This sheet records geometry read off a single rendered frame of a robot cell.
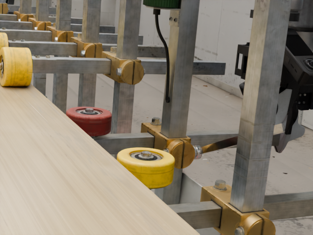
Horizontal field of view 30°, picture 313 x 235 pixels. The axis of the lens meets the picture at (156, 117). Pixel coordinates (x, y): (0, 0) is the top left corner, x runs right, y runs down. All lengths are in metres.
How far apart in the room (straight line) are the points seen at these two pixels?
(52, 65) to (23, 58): 0.07
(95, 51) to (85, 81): 0.09
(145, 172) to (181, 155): 0.26
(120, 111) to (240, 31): 4.91
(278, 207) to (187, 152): 0.20
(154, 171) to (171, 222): 0.17
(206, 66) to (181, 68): 0.37
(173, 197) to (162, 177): 0.30
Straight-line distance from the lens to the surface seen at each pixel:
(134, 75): 1.23
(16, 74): 1.20
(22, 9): 2.19
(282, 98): 0.98
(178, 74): 1.02
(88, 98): 1.50
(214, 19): 6.69
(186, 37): 1.01
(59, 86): 1.74
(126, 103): 1.27
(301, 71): 0.89
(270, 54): 0.80
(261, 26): 0.80
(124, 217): 0.62
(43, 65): 1.23
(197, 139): 1.12
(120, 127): 1.27
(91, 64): 1.27
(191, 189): 1.06
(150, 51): 1.59
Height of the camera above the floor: 1.15
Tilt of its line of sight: 14 degrees down
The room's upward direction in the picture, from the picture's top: 5 degrees clockwise
